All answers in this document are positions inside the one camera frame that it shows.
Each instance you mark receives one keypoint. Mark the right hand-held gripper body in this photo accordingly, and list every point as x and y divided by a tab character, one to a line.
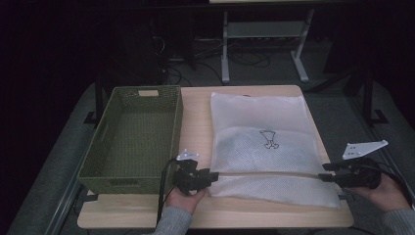
362	174

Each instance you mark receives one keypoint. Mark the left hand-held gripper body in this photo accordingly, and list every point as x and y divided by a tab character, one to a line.
189	179

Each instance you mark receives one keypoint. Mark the green woven basket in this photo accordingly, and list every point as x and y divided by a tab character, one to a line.
140	140

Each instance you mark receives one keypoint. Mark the white mesh laundry bag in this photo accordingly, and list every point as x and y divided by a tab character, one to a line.
257	111

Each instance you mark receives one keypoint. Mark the person's left hand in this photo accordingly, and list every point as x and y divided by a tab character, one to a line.
184	200

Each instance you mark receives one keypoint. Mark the person's right hand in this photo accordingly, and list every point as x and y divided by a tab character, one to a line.
390	196

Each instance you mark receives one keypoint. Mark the black metal stand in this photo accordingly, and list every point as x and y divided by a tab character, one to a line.
368	98

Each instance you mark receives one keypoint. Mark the black table leg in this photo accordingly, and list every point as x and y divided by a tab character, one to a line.
99	98

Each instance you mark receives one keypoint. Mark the aluminium floor rail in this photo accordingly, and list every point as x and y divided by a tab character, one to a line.
63	209
396	130

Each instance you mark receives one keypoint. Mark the white metal desk frame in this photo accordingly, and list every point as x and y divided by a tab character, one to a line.
264	29

